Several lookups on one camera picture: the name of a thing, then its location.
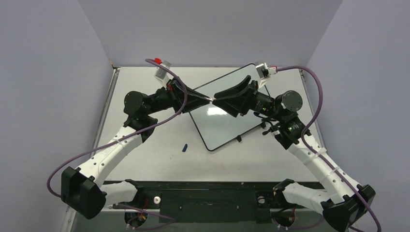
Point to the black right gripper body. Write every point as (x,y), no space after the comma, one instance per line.
(248,97)

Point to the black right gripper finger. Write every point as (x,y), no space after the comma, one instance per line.
(231,106)
(234,90)

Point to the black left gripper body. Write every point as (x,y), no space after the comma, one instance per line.
(175,97)

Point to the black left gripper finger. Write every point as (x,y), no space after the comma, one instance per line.
(191,94)
(195,103)

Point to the white whiteboard black frame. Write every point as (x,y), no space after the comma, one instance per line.
(215,126)

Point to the blue marker cap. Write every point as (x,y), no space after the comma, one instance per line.
(185,148)

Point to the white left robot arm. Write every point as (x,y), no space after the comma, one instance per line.
(83,188)

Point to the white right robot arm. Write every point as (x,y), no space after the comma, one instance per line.
(343,200)

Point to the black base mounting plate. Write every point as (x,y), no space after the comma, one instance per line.
(208,202)

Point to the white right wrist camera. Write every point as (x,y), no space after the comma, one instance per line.
(265,72)

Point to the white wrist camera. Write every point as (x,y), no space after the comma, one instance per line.
(265,72)
(160,74)

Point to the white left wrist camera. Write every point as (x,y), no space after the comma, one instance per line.
(160,74)

